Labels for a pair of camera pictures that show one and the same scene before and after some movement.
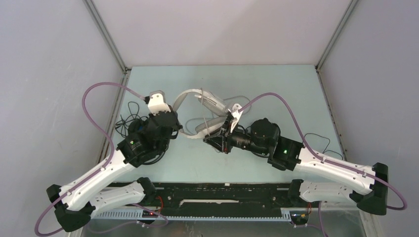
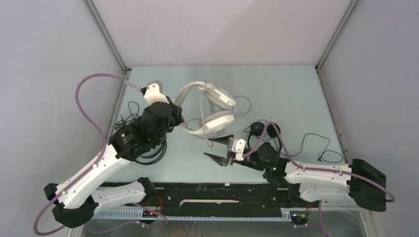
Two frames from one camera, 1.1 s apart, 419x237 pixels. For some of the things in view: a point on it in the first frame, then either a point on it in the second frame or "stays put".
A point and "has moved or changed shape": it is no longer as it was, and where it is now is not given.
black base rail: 215,199 stays put
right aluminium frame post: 318,68 stays put
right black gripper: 224,138 -> 223,161
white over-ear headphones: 213,102 has moved or changed shape
